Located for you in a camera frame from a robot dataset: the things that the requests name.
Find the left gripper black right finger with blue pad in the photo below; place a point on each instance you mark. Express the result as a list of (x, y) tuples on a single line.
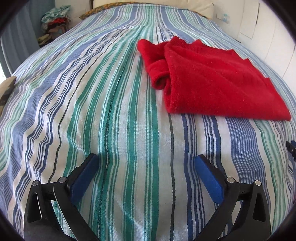
[(253, 220)]

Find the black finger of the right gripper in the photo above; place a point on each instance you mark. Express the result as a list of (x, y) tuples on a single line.
[(291, 147)]

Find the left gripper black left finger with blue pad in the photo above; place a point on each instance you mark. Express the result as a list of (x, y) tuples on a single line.
[(40, 222)]

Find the red sweater white rabbit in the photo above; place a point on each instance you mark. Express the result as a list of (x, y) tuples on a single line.
[(198, 79)]

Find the pile of colourful clothes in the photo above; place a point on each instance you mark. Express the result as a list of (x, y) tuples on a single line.
[(54, 23)]

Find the white wardrobe doors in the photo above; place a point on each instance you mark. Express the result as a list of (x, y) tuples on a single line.
[(256, 26)]

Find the patterned cushion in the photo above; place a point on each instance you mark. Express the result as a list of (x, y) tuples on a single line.
[(6, 88)]

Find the cream pillow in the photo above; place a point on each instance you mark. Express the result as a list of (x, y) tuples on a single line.
[(203, 8)]

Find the blue grey curtain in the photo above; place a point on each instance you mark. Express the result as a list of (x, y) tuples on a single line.
[(19, 39)]

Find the yellow patterned sheet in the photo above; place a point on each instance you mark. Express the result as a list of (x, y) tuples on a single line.
[(104, 7)]

